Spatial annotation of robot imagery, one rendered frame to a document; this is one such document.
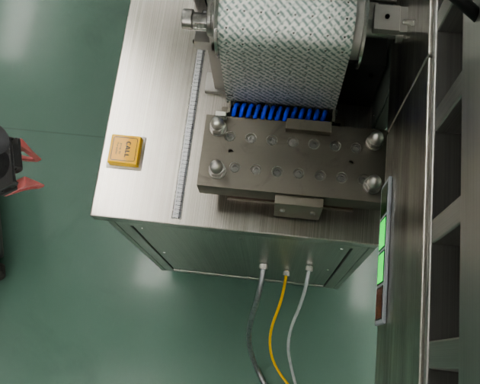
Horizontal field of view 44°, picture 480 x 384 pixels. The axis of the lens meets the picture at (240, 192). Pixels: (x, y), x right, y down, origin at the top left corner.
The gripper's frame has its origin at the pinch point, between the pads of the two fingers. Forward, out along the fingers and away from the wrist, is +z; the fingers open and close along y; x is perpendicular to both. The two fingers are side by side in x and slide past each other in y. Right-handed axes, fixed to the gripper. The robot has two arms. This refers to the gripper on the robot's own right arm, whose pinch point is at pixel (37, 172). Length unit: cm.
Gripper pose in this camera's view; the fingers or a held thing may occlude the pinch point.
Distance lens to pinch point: 130.2
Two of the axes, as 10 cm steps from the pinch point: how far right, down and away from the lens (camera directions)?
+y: -2.0, -9.4, 2.8
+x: -8.3, 3.1, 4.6
